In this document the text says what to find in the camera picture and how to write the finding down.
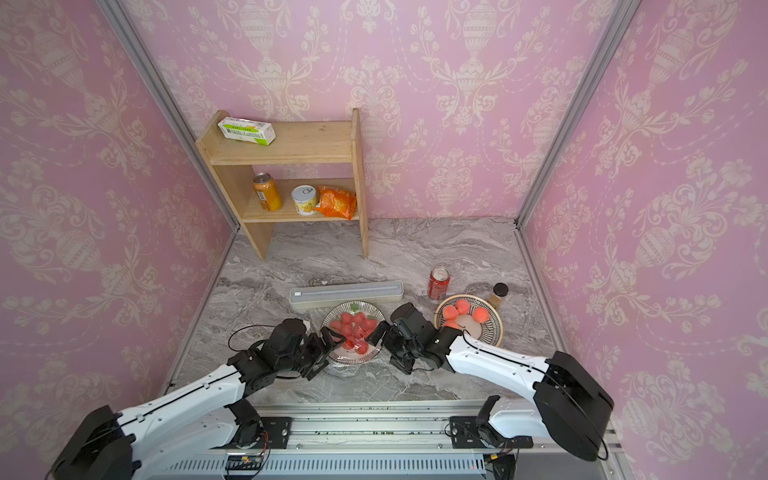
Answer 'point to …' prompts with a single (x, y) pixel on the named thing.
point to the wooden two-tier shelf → (289, 172)
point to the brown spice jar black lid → (500, 289)
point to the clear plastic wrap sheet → (367, 370)
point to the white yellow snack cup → (305, 199)
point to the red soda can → (438, 283)
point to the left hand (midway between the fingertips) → (342, 352)
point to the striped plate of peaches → (477, 316)
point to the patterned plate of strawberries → (352, 320)
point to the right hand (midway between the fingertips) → (374, 350)
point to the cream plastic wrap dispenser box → (346, 294)
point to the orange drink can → (267, 191)
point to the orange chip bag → (337, 203)
